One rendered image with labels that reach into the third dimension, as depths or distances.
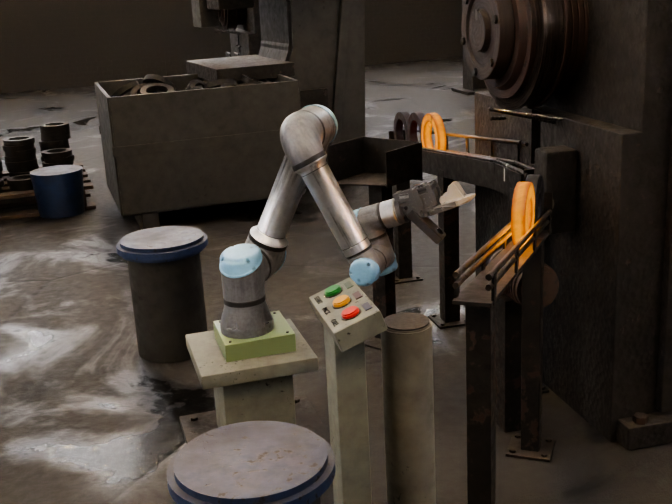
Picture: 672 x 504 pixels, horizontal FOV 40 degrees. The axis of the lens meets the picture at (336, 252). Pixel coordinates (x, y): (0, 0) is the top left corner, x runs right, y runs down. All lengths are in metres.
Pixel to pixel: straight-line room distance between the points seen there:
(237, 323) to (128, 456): 0.52
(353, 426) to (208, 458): 0.43
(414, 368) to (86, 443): 1.15
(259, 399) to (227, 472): 0.86
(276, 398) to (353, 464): 0.52
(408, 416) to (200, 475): 0.61
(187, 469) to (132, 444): 1.06
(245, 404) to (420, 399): 0.62
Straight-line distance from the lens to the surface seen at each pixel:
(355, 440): 2.14
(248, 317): 2.55
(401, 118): 3.85
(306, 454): 1.80
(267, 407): 2.62
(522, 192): 2.21
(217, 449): 1.85
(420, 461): 2.25
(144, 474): 2.68
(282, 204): 2.57
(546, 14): 2.61
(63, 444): 2.92
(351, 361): 2.05
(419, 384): 2.16
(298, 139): 2.38
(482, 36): 2.73
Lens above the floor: 1.31
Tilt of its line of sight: 17 degrees down
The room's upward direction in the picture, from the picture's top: 3 degrees counter-clockwise
